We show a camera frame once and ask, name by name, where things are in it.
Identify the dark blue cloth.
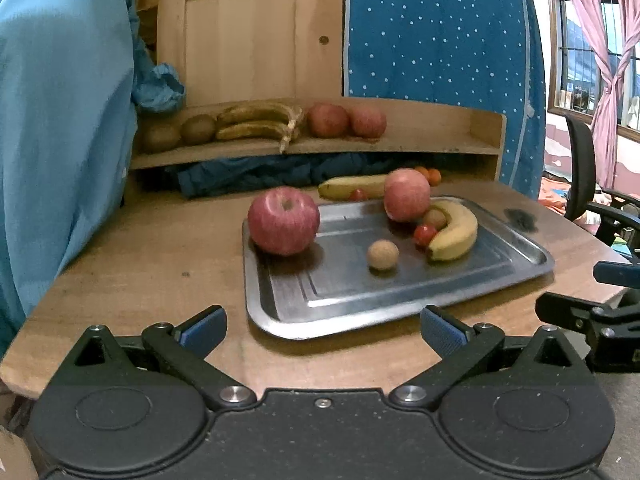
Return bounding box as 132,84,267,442
177,152,416,198

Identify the black office chair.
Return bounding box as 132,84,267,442
564,115,640,261

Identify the pale red apple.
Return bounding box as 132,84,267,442
383,168,432,223

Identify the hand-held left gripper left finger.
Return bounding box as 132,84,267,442
65,305,258,411

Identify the blue dotted curtain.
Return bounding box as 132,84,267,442
342,0,547,201

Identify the orange bedsheet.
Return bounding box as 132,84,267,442
539,172,576,216

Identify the pale tan longan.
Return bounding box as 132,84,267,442
366,240,400,272

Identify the wooden desk shelf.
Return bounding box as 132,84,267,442
129,97,507,183

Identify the dark red apple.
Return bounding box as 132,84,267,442
247,186,321,257

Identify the light blue shirt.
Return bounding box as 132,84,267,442
0,0,186,346

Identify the straight yellow banana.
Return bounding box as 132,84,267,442
318,175,388,202

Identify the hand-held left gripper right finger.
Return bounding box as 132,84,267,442
389,305,583,411

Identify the curved yellow banana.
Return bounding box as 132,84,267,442
425,199,479,262

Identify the brown kiwi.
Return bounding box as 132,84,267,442
180,114,218,145
139,122,182,154

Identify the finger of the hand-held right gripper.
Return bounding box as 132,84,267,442
535,291,597,333
593,260,640,288

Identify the pink curtain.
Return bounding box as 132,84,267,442
555,0,640,188

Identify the metal tray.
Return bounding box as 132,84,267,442
242,195,556,341

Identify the tan hanging bag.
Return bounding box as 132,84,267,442
131,0,161,56

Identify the bunch of browned bananas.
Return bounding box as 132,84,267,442
215,101,305,155

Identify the window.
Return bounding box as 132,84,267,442
547,0,640,143

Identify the cardboard box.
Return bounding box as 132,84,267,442
0,425,38,480

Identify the wooden cabinet door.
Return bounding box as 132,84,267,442
157,0,346,108

